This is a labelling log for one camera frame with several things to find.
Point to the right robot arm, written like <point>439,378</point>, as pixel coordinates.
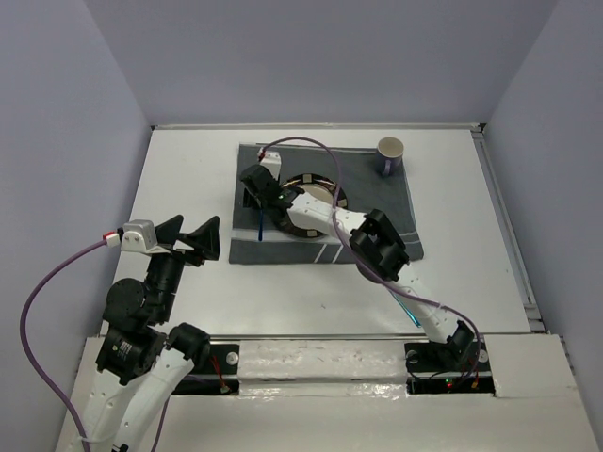
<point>376,248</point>

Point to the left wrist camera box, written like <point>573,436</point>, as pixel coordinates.
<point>139,236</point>

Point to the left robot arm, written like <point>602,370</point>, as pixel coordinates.
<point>137,367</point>

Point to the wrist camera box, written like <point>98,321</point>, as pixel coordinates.
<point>272,161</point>
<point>139,236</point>

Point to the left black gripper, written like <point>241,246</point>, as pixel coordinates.
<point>206,238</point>

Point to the blue metal spoon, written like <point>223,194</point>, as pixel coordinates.
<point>405,309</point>

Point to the grey striped cloth napkin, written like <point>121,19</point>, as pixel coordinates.
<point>363,188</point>

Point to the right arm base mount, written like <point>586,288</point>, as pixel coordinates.
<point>438,369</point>

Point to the black rimmed dinner plate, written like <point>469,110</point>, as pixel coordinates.
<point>321,187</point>

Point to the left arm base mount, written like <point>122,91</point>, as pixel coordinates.
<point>216,376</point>

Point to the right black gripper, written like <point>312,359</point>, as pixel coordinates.
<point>250,201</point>

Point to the blue metal fork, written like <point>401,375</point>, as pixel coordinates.
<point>260,229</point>

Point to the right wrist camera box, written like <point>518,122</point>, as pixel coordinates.
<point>272,161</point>

